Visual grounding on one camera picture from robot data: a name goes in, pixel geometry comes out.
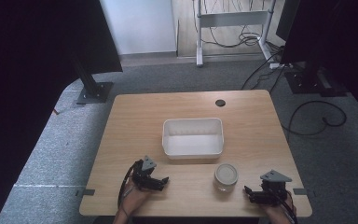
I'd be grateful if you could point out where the dark monitor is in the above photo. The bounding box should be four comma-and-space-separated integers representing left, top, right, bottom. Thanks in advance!
275, 0, 302, 43

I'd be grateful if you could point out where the white power strip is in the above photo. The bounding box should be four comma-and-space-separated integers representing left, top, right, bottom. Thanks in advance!
268, 62, 294, 70

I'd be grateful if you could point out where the black metal stand with base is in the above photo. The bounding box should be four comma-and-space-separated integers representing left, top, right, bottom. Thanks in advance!
283, 60, 349, 98
73, 59, 115, 105

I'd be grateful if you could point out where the person's right hand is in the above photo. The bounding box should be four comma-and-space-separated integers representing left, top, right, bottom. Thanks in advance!
262, 195, 296, 219

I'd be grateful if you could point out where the white desk frame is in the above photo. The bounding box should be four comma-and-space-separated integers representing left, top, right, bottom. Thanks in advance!
194, 0, 278, 68

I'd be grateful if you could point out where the person's left hand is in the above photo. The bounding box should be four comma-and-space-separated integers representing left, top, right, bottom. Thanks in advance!
120, 179, 153, 217

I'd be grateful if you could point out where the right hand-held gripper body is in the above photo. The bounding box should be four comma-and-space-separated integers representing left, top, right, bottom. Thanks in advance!
259, 169, 293, 207

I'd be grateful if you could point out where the red and black gripper cable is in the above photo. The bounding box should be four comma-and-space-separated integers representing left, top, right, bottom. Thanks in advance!
273, 189, 299, 224

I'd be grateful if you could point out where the bundle of black cables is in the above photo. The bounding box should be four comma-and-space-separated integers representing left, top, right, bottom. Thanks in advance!
202, 0, 264, 49

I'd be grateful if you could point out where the black curtain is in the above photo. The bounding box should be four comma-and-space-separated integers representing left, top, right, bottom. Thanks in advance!
281, 0, 358, 124
0, 0, 124, 224

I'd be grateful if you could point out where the white plastic container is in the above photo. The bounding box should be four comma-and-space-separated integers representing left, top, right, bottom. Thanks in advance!
161, 117, 225, 161

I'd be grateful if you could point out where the glass jar with white lid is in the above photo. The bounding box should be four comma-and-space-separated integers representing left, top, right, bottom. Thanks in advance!
213, 162, 240, 193

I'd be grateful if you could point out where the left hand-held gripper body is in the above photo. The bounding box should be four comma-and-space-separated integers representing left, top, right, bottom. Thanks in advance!
131, 155, 158, 190

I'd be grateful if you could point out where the black looped floor cable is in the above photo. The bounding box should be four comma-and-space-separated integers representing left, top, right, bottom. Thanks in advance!
280, 99, 348, 137

